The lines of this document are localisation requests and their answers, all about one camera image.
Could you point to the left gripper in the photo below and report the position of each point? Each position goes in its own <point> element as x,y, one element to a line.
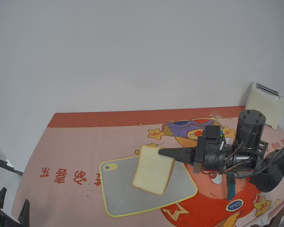
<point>0,217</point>

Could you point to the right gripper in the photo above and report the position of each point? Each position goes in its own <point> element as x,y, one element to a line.
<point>211,156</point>

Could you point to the slice of bread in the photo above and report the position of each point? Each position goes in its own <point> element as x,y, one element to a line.
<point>152,171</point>

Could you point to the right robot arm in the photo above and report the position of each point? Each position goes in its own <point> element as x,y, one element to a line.
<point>249,131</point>

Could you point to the cream toaster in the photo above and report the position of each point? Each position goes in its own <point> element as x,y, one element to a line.
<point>265,107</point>

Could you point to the cutting board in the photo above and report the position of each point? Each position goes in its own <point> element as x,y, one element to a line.
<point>123,195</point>

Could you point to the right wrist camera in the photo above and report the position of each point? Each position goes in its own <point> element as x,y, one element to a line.
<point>212,133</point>

